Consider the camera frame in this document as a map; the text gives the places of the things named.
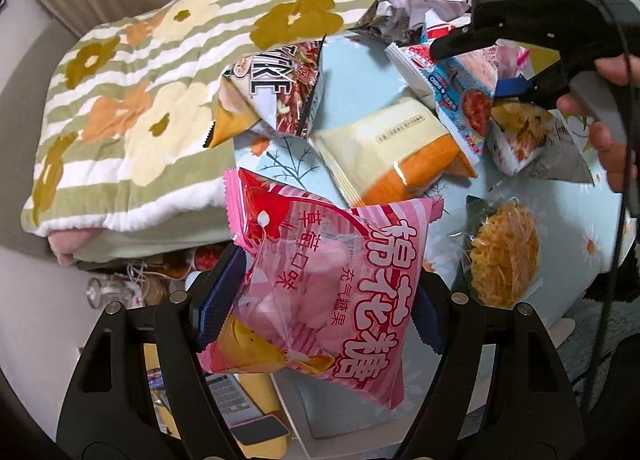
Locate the pink marshmallow packet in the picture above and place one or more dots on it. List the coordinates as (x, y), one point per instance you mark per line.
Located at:
(320, 260)

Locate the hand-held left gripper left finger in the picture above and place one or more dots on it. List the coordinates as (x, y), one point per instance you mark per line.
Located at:
(219, 302)

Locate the clear plastic bottle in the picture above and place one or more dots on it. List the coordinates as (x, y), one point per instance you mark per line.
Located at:
(102, 292)

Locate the brown grey snack packet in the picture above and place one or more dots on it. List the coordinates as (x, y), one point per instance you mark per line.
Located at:
(400, 10)

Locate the clear yellow noodle snack packet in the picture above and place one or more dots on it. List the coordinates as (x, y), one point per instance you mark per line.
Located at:
(502, 250)

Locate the blue red snack packet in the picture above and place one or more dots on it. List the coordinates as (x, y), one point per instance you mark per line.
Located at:
(460, 100)

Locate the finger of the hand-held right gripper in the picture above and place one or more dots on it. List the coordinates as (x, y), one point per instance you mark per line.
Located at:
(515, 87)
(465, 42)

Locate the grey corn chip packet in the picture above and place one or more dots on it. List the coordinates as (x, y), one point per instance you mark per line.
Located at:
(530, 140)

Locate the pink white snack packet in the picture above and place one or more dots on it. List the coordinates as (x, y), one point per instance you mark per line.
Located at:
(480, 62)

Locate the person's right hand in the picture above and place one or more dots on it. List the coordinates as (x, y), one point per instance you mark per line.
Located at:
(610, 155)

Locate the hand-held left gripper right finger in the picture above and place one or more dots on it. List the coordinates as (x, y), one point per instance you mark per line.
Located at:
(429, 317)

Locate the black red snack packet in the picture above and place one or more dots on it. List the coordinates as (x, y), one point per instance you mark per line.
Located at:
(280, 85)

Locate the striped floral blanket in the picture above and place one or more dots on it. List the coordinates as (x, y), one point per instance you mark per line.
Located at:
(150, 90)

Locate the black phone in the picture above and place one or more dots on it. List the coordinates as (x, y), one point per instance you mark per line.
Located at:
(260, 430)

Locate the yellow orange snack packet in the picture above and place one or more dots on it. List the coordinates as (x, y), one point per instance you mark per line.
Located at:
(385, 140)

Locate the laptop keyboard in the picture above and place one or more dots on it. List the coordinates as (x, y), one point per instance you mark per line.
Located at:
(225, 395)

